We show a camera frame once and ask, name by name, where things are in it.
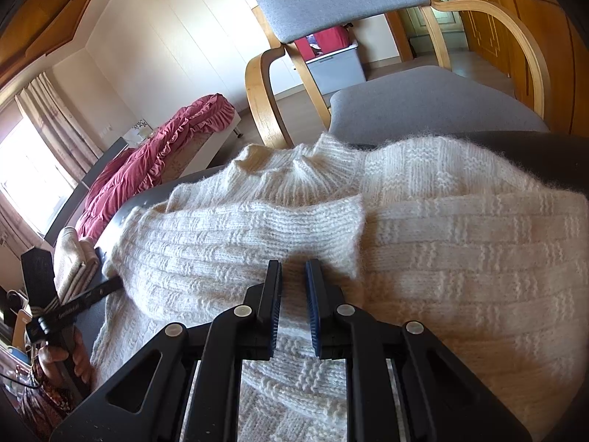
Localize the beige patterned curtain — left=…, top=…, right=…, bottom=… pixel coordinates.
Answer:
left=16, top=71, right=102, bottom=187

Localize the bed with pink duvet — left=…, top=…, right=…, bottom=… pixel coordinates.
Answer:
left=76, top=93, right=236, bottom=240

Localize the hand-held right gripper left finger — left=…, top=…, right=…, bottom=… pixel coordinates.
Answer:
left=50, top=259, right=283, bottom=442

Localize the person's left hand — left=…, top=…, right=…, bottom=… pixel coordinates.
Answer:
left=39, top=329, right=95, bottom=385

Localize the grey storage bin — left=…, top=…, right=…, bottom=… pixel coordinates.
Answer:
left=306, top=39, right=366, bottom=95

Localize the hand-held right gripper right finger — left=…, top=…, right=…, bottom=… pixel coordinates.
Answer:
left=305, top=258, right=532, bottom=442

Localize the wooden door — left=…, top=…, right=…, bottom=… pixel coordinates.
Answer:
left=439, top=0, right=511, bottom=79

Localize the wooden wardrobe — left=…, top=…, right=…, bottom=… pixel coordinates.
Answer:
left=497, top=0, right=589, bottom=136

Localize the floral white box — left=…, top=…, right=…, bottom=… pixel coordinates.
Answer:
left=131, top=119, right=155, bottom=141

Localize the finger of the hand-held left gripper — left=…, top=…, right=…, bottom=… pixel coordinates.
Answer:
left=54, top=277, right=123, bottom=324

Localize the pink knit sweater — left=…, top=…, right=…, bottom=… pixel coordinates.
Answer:
left=59, top=262, right=101, bottom=304

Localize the black leather padded bench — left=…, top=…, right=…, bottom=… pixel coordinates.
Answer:
left=74, top=130, right=589, bottom=387

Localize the white bed frame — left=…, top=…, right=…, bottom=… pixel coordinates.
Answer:
left=161, top=110, right=243, bottom=185

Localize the person's left forearm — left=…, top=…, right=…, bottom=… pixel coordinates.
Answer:
left=16, top=364, right=90, bottom=440

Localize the white knit sweater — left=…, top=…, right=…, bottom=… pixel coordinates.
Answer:
left=89, top=131, right=589, bottom=442

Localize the red box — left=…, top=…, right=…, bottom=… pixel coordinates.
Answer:
left=294, top=27, right=353, bottom=60

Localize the window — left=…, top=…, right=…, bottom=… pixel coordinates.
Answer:
left=0, top=115, right=77, bottom=235

